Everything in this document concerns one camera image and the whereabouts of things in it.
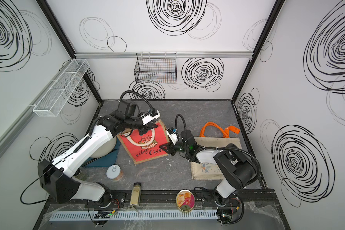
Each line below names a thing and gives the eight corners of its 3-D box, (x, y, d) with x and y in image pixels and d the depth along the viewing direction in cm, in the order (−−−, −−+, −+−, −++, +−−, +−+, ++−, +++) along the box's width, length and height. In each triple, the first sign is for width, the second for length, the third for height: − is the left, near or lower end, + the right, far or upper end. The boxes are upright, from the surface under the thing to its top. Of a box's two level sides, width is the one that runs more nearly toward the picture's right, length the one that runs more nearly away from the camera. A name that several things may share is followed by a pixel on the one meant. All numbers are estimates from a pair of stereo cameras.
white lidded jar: (108, 181, 81) (104, 178, 77) (112, 168, 86) (108, 164, 81) (121, 181, 81) (118, 178, 77) (124, 168, 86) (121, 164, 81)
